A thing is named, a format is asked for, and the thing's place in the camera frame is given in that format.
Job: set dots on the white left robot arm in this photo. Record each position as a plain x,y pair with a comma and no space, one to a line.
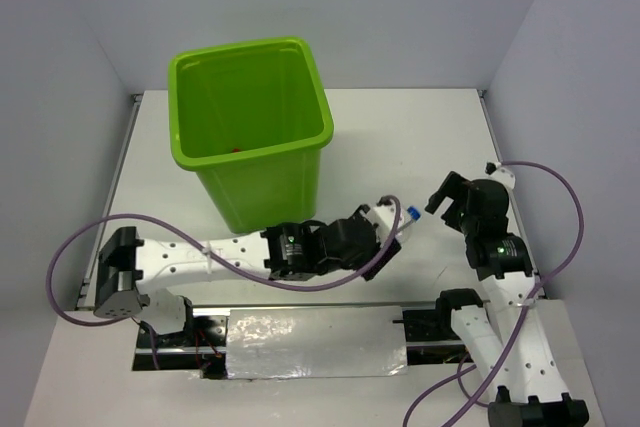
135,275

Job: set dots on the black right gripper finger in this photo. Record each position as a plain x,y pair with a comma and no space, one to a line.
438,197
455,185

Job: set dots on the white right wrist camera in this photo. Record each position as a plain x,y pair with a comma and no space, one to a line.
497,172

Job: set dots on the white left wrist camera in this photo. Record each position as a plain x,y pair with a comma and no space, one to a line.
383,217

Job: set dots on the green plastic bin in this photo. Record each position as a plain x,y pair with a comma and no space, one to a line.
265,97

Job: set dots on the silver foil sheet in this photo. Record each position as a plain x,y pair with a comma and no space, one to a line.
323,342

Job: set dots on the blue label bottle blue cap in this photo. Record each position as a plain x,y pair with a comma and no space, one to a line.
410,219

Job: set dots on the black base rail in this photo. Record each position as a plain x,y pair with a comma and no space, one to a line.
203,352

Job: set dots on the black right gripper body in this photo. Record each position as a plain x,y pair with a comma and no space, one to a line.
467,223

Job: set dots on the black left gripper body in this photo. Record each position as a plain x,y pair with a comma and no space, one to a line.
356,261

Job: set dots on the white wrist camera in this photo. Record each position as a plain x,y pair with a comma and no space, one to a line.
497,172
383,217

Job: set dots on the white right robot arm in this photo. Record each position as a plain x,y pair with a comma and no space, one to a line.
504,335

